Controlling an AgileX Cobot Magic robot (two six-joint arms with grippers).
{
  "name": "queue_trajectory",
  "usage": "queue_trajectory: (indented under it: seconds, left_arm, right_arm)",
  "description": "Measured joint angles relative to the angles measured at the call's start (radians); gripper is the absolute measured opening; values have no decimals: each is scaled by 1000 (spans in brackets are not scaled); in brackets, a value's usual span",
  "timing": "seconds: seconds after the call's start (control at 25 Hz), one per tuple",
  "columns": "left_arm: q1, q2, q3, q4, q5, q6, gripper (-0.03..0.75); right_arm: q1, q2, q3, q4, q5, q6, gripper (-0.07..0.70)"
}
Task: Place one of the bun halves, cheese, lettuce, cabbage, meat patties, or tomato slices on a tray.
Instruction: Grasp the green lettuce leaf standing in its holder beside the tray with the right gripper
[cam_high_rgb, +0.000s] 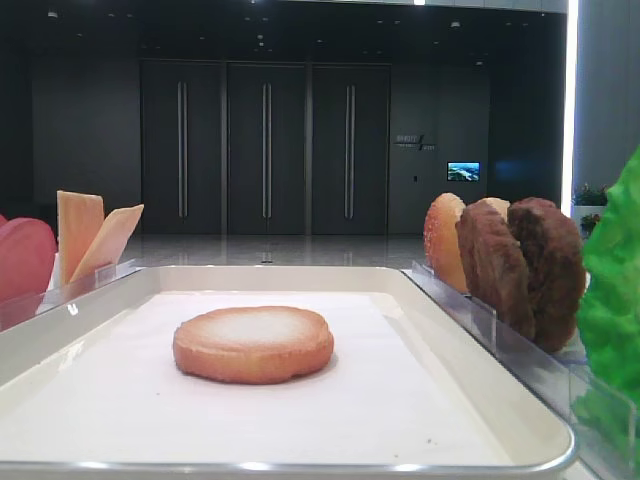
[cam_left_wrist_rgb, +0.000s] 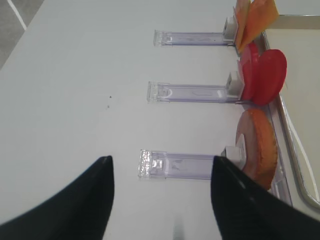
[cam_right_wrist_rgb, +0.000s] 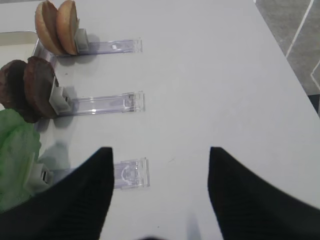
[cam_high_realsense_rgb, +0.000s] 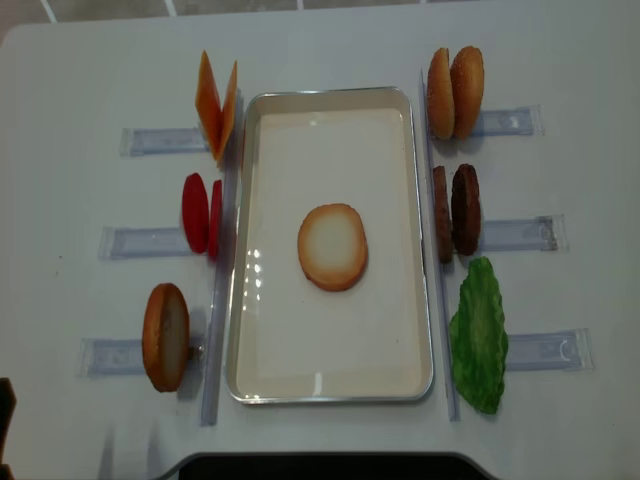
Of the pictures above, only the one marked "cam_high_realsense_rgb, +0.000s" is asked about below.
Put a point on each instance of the bread slice on tray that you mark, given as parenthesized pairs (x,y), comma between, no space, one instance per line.
(332,247)

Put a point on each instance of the right clear acrylic rack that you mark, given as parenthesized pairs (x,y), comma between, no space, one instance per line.
(565,350)

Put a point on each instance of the orange cheese slice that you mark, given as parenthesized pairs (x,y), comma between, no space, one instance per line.
(208,106)
(229,108)

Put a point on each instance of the right sesame bun half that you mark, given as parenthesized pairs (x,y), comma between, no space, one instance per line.
(467,77)

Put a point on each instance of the black base at bottom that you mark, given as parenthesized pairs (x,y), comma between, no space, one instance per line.
(330,466)

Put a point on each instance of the dark object at left edge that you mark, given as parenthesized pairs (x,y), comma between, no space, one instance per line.
(7,408)

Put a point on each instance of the upright bread slice left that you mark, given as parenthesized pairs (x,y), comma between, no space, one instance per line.
(165,337)

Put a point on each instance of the right dark meat patty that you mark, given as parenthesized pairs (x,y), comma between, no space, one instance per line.
(465,210)

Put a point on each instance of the left red tomato slice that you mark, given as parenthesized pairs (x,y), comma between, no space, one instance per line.
(195,213)

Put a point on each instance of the clear acrylic rack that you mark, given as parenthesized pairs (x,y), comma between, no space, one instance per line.
(102,357)
(565,350)

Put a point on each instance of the left orange cheese slice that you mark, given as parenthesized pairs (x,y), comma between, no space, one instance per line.
(208,106)

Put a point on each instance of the left brown meat patty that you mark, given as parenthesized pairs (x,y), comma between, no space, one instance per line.
(442,216)

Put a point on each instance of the left bun half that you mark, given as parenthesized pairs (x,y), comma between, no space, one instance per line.
(440,101)

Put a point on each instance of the red tomato slice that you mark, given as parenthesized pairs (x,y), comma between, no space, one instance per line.
(215,220)
(195,213)

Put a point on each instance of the green lettuce leaf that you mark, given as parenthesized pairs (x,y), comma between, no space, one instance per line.
(479,342)

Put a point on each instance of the left clear acrylic rack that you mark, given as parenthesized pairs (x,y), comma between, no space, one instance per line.
(102,357)

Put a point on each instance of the white rectangular metal tray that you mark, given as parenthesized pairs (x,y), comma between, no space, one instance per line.
(288,341)

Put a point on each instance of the right red tomato slice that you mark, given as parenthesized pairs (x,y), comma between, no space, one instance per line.
(215,220)

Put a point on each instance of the right orange cheese slice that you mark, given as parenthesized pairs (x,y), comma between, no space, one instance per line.
(229,108)

